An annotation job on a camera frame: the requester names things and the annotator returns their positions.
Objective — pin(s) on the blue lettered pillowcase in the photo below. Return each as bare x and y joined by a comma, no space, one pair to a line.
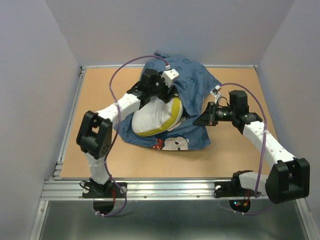
193,85

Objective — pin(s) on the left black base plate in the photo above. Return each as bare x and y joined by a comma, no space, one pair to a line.
93,190

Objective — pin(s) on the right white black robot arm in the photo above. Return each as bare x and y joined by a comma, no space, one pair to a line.
289,177

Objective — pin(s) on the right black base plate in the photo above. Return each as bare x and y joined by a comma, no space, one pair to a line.
226,189

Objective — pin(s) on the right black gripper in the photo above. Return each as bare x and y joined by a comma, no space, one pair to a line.
208,118

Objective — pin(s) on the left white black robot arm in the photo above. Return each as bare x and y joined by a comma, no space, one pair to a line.
95,133

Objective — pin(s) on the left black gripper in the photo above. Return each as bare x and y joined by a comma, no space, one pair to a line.
165,97

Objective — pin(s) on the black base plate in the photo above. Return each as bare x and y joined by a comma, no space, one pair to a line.
93,190
226,189

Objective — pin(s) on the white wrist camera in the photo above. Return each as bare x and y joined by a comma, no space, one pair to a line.
169,76
215,92

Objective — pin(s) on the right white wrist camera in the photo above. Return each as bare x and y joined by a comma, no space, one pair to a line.
215,92

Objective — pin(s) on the white pillow yellow edge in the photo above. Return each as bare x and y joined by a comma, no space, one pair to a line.
157,117

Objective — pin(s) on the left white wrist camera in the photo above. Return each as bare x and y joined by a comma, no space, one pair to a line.
169,76

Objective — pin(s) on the aluminium mounting rail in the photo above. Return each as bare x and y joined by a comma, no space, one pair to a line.
142,190

